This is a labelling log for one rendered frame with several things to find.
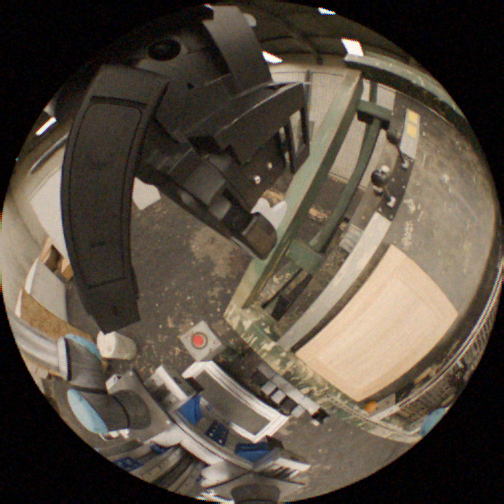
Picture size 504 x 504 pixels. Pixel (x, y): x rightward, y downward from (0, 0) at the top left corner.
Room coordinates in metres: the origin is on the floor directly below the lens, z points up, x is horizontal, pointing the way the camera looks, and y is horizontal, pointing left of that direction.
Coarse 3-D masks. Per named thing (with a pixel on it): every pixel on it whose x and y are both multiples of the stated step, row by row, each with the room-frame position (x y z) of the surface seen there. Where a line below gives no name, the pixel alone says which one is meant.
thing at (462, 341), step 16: (496, 240) -0.01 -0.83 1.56; (496, 256) -0.05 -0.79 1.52; (496, 272) -0.08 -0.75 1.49; (496, 288) -0.13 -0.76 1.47; (480, 304) -0.12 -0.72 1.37; (480, 320) -0.17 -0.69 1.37; (464, 336) -0.17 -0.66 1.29; (448, 352) -0.20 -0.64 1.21; (464, 352) -0.24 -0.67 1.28; (432, 368) -0.23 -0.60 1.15; (448, 368) -0.26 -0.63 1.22; (416, 384) -0.26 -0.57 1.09; (432, 384) -0.29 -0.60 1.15; (384, 400) -0.31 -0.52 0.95; (400, 400) -0.31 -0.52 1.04; (384, 416) -0.39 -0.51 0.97
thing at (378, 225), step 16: (416, 128) 0.36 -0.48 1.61; (400, 144) 0.37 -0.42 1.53; (416, 144) 0.33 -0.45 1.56; (368, 224) 0.25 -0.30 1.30; (384, 224) 0.23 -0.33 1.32; (368, 240) 0.21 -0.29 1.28; (352, 256) 0.20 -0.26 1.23; (368, 256) 0.18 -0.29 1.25; (352, 272) 0.17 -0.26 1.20; (336, 288) 0.15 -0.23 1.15; (320, 304) 0.13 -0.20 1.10; (304, 320) 0.10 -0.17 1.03; (288, 336) 0.06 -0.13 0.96
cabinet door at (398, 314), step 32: (384, 256) 0.18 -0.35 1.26; (384, 288) 0.11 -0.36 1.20; (416, 288) 0.07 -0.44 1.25; (352, 320) 0.07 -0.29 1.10; (384, 320) 0.03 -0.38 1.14; (416, 320) -0.01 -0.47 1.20; (448, 320) -0.07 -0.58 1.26; (320, 352) -0.01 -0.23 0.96; (352, 352) -0.03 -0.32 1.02; (384, 352) -0.06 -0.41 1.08; (416, 352) -0.12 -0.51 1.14; (352, 384) -0.16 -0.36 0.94; (384, 384) -0.20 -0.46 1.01
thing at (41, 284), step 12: (36, 264) 0.19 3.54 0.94; (36, 276) 0.02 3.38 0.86; (48, 276) 0.21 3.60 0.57; (36, 288) -0.14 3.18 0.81; (48, 288) 0.02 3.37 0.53; (60, 288) 0.19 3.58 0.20; (36, 300) -0.29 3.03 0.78; (48, 300) -0.16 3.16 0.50; (60, 300) -0.02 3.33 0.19; (60, 312) -0.20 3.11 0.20
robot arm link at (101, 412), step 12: (72, 384) -0.20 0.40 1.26; (72, 396) -0.22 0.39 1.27; (84, 396) -0.20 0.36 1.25; (96, 396) -0.19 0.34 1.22; (108, 396) -0.19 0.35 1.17; (72, 408) -0.28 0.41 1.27; (84, 408) -0.22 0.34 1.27; (96, 408) -0.22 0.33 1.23; (108, 408) -0.22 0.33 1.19; (120, 408) -0.22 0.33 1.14; (84, 420) -0.28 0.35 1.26; (96, 420) -0.25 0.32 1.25; (108, 420) -0.25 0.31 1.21; (120, 420) -0.25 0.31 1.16; (96, 432) -0.30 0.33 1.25; (108, 432) -0.30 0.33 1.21
